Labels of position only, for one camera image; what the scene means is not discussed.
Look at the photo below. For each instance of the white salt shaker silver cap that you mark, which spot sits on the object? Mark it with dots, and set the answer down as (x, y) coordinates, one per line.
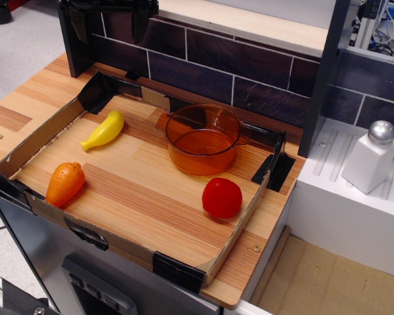
(369, 162)

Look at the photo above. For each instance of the dark grey shelf post left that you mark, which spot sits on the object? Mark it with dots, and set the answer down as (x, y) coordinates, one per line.
(80, 55)

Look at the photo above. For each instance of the dark grey shelf post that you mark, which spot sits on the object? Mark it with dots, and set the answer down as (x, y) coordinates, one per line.
(313, 123)
(80, 55)

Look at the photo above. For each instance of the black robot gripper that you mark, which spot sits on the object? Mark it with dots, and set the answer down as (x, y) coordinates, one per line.
(139, 19)

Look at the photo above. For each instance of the transparent orange plastic pot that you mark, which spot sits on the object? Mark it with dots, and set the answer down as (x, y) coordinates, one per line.
(203, 139)

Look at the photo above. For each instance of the orange plastic toy carrot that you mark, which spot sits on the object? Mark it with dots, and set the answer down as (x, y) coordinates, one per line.
(65, 183)

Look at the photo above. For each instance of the light wooden shelf board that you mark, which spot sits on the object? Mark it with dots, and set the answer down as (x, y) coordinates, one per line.
(269, 30)

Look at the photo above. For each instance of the yellow plastic toy banana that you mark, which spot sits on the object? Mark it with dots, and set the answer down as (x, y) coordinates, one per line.
(107, 131)

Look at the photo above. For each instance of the white toy sink drainboard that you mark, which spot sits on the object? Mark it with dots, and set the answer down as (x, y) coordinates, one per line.
(328, 211)

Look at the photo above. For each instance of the cardboard fence with black tape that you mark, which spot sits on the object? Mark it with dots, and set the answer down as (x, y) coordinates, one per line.
(135, 202)

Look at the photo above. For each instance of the dark grey shelf post right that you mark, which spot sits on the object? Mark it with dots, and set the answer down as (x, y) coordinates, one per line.
(313, 123)

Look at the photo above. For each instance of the red plastic toy tomato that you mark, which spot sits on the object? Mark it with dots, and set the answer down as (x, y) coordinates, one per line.
(222, 198)

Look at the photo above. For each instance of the grey toy oven front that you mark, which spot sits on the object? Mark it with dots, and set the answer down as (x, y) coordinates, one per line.
(79, 278)

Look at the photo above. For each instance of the black object top left corner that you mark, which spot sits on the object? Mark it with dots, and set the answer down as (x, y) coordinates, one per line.
(0, 11)

